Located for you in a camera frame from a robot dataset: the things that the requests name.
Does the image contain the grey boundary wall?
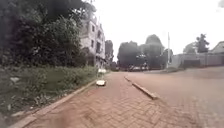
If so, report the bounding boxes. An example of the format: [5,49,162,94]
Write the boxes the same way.
[171,52,224,69]

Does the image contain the vehicle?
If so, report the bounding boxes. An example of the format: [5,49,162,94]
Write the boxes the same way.
[128,64,149,73]

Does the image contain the narrow dark tree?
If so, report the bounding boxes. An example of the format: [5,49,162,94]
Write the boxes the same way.
[104,39,115,66]

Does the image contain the dark conifer tree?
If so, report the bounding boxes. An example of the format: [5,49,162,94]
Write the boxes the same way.
[195,33,210,54]

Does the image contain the white object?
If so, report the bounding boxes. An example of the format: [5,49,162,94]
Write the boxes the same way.
[95,68,108,88]

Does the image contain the grass verge with weeds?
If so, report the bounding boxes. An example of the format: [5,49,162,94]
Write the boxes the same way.
[0,64,101,118]

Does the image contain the building with pitched roof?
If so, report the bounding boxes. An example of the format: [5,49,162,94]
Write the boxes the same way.
[209,40,224,55]

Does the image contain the dark round tree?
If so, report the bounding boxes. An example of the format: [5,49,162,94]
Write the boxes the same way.
[116,40,143,71]

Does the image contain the pale path edge kerb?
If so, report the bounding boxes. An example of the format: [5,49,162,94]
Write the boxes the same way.
[8,78,99,128]

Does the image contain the raised kerb strip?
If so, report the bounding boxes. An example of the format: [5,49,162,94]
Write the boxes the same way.
[123,75,159,100]

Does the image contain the pale tall pole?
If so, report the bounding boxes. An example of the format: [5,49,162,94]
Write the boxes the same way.
[166,31,171,70]

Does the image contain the reddish brown road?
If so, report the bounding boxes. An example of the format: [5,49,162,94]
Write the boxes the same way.
[124,66,224,128]

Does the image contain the dense dark trees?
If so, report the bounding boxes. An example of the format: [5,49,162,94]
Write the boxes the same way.
[0,0,98,69]

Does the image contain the red brick path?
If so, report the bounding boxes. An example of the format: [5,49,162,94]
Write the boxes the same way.
[9,71,188,128]

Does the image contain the pale multi-storey building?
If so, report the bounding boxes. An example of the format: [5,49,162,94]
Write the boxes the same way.
[79,11,108,69]

